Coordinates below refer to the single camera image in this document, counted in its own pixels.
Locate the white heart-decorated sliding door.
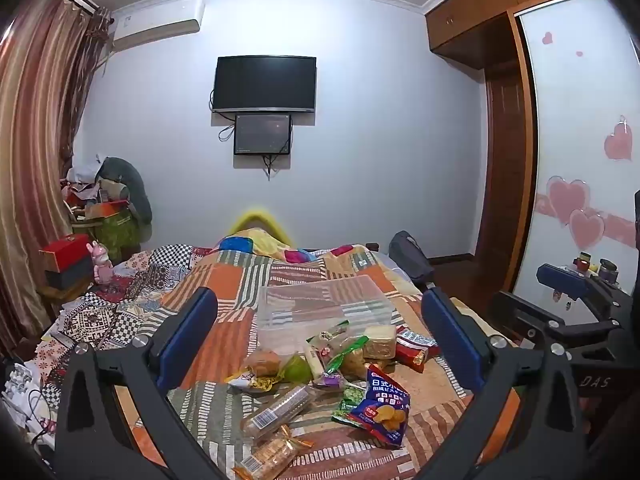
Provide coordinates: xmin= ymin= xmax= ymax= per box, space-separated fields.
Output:
xmin=510 ymin=0 xmax=640 ymax=311

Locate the green jelly cup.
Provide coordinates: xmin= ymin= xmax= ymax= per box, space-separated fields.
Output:
xmin=282 ymin=354 xmax=313 ymax=383

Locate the bun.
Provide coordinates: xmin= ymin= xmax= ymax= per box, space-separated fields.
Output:
xmin=225 ymin=349 xmax=288 ymax=393

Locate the grey backpack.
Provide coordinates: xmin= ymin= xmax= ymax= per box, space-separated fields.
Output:
xmin=389 ymin=231 xmax=436 ymax=286

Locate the clear cracker roll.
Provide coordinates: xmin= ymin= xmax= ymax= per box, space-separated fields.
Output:
xmin=241 ymin=385 xmax=318 ymax=443

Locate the bread slab packet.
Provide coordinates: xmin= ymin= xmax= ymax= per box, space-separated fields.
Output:
xmin=362 ymin=325 xmax=398 ymax=360

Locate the orange-edged pastry packet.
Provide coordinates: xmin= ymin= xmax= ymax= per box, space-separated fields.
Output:
xmin=232 ymin=425 xmax=316 ymax=480

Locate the red box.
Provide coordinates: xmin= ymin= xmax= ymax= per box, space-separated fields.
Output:
xmin=39 ymin=233 xmax=91 ymax=271

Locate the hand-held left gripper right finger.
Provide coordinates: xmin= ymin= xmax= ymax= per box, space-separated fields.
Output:
xmin=421 ymin=287 xmax=588 ymax=480

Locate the pile of clothes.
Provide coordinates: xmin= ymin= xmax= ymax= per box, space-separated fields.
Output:
xmin=62 ymin=156 xmax=153 ymax=226

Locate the green cardboard box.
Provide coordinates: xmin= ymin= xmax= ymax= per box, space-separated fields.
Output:
xmin=95 ymin=210 xmax=141 ymax=261

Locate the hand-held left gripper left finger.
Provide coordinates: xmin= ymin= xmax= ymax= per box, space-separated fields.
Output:
xmin=52 ymin=287 xmax=236 ymax=480

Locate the yellow blue patterned pillow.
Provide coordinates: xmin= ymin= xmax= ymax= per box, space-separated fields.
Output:
xmin=215 ymin=229 xmax=321 ymax=263

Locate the red snack packet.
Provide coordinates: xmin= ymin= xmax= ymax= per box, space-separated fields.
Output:
xmin=395 ymin=345 xmax=430 ymax=373
xmin=397 ymin=327 xmax=441 ymax=356

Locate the purple snack bar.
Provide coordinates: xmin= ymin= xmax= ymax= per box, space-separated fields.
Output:
xmin=302 ymin=341 xmax=351 ymax=391

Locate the wooden wardrobe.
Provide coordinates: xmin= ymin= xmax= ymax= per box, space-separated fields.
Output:
xmin=425 ymin=0 xmax=606 ymax=293

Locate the green-ended bread packet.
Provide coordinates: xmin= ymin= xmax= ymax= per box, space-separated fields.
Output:
xmin=325 ymin=335 xmax=371 ymax=378

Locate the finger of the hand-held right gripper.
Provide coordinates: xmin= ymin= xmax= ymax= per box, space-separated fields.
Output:
xmin=536 ymin=262 xmax=640 ymax=327
xmin=492 ymin=291 xmax=621 ymax=354

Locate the white printed cloth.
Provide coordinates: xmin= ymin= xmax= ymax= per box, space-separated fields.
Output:
xmin=0 ymin=355 xmax=66 ymax=441

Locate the patchwork quilt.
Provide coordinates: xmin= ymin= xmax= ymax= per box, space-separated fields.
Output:
xmin=0 ymin=230 xmax=531 ymax=480

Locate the small black wall monitor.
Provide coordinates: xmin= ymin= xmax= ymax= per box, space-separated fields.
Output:
xmin=233 ymin=113 xmax=292 ymax=156

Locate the dark box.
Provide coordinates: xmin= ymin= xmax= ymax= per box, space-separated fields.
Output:
xmin=45 ymin=262 xmax=93 ymax=291

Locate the blue chip bag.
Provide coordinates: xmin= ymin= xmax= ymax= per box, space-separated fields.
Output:
xmin=348 ymin=364 xmax=412 ymax=448

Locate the black wall television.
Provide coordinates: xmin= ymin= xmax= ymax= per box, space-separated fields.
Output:
xmin=211 ymin=56 xmax=317 ymax=113

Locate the striped curtain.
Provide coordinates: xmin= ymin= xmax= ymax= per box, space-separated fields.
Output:
xmin=0 ymin=0 xmax=113 ymax=356

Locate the clear plastic storage container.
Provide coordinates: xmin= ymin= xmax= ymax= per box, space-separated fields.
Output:
xmin=257 ymin=275 xmax=396 ymax=356

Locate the green pea packet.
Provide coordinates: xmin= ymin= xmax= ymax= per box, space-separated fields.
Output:
xmin=332 ymin=380 xmax=381 ymax=428

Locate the pink toy figure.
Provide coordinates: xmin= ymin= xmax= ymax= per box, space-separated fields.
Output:
xmin=86 ymin=241 xmax=113 ymax=286

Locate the white air conditioner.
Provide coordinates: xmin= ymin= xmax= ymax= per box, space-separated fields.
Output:
xmin=111 ymin=0 xmax=206 ymax=53

